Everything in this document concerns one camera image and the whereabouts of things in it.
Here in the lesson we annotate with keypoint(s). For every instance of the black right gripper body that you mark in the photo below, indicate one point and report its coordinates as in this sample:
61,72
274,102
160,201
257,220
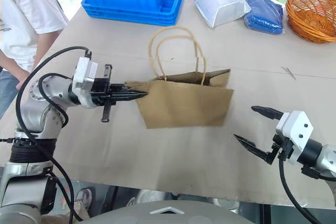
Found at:
282,150

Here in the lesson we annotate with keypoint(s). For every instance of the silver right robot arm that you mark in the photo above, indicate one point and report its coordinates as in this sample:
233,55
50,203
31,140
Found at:
325,158

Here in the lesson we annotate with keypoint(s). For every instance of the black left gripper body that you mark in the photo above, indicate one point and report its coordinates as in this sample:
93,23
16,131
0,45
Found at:
101,90

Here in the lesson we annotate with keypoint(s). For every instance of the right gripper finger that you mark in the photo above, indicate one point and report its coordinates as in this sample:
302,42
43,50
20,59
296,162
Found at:
252,146
267,113

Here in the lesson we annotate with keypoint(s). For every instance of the large blue divided crate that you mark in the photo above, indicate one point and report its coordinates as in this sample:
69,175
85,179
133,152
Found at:
168,11

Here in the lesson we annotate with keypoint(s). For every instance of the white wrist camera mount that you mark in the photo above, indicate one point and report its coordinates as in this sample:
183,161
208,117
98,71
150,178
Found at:
296,129
84,77

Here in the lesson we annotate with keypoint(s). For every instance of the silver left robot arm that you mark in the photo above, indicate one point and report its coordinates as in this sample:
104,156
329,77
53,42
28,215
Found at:
34,119

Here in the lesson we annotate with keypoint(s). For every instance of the grey robot torso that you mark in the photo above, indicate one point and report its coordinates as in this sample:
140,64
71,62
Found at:
170,216

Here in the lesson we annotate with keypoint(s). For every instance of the brown shoe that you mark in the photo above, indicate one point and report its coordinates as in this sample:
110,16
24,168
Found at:
83,201

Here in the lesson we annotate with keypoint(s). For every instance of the orange wicker basket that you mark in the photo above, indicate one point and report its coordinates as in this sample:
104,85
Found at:
312,16

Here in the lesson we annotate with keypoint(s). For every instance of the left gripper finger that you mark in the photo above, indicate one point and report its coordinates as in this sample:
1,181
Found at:
117,86
128,95

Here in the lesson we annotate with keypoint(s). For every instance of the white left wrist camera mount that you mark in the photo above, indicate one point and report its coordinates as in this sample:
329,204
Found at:
84,77

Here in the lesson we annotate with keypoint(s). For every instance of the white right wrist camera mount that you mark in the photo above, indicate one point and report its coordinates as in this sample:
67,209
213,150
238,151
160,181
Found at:
296,129

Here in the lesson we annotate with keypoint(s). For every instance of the person in white t-shirt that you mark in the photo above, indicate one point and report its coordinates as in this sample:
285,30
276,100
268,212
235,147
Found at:
23,11

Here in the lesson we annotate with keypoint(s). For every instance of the silver foil bag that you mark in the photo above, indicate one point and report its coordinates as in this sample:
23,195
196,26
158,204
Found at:
223,6

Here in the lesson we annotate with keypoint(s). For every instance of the blue plastic package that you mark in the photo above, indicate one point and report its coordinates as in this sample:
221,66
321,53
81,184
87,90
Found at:
265,16

